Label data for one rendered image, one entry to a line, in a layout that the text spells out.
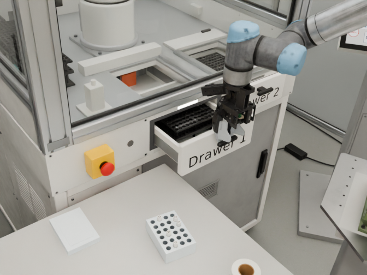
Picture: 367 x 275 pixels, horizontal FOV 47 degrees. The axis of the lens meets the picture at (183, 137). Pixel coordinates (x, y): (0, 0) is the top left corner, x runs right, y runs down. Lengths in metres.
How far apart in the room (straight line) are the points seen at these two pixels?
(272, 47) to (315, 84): 2.04
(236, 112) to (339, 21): 0.33
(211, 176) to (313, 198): 0.92
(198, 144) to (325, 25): 0.46
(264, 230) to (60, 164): 1.34
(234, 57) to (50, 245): 0.66
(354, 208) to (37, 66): 0.95
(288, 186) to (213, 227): 1.40
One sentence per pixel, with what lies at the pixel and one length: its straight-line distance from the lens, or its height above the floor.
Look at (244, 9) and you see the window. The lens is 1.38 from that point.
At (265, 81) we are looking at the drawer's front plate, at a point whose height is 0.92.
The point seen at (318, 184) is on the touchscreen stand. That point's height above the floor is 0.04.
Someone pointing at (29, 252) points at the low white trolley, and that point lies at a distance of 1.16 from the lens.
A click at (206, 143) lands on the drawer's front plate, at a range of 1.22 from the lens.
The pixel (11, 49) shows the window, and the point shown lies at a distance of 1.15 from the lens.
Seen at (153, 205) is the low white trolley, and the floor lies 0.76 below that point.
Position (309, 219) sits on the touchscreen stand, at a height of 0.04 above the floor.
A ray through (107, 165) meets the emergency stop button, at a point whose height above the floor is 0.89.
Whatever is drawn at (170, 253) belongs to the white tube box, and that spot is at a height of 0.79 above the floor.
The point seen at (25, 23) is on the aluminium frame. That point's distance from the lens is 0.97.
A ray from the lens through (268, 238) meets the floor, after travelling 2.22.
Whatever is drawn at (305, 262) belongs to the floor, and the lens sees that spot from 2.17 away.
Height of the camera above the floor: 1.63
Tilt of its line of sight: 36 degrees down
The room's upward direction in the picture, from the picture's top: 3 degrees clockwise
